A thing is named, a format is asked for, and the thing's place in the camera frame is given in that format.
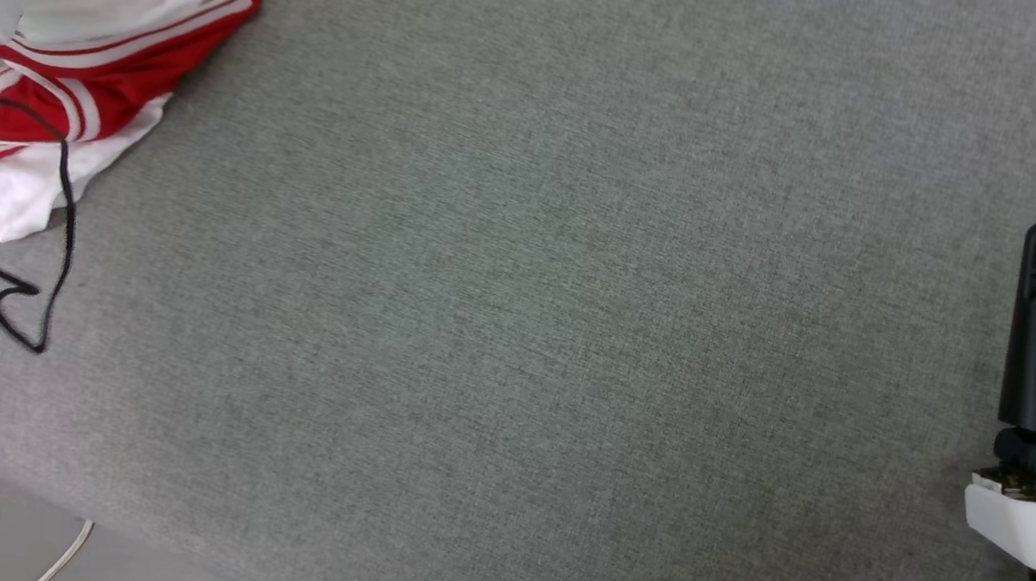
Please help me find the red and white jersey garment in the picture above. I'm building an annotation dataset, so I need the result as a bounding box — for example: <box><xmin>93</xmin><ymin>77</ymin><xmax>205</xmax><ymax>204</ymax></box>
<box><xmin>0</xmin><ymin>0</ymin><xmax>262</xmax><ymax>268</ymax></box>

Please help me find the white floor cable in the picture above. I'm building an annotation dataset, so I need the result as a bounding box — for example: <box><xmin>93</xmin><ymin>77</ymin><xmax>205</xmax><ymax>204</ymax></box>
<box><xmin>32</xmin><ymin>513</ymin><xmax>96</xmax><ymax>581</ymax></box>

